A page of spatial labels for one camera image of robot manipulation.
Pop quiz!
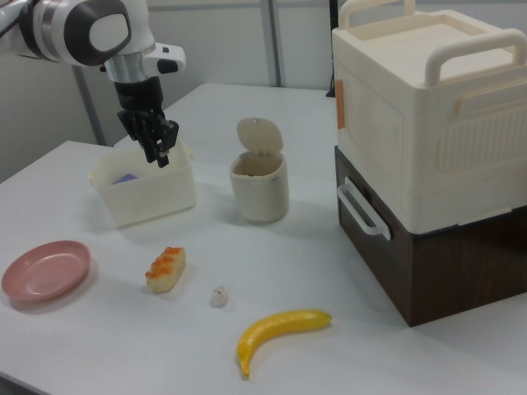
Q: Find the cream lidded trash can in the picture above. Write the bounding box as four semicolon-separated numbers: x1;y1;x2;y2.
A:
229;117;289;225

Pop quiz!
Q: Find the toy bread loaf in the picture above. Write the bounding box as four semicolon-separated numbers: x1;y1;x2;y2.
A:
144;245;187;294

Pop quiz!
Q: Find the dark brown drawer cabinet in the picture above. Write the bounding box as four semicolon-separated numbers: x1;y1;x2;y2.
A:
333;146;527;328

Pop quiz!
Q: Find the cream plastic storage box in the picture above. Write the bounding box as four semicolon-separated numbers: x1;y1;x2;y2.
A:
88;137;198;230

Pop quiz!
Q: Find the yellow banana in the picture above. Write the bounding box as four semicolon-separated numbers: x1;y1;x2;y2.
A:
236;309;333;379

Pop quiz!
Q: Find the cream plastic box with handles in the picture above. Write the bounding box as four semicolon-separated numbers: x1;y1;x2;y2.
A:
331;0;527;235

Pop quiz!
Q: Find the crumpled paper ball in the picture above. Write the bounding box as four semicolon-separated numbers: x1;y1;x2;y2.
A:
210;284;230;309

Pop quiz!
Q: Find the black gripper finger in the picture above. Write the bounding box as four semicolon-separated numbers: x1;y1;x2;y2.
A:
155;118;181;169
142;133;160;165

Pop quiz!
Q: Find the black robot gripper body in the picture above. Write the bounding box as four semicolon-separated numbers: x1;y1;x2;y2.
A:
114;77;166;143

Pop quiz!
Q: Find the pink plate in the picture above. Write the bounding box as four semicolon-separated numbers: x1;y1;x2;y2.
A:
1;240;92;305

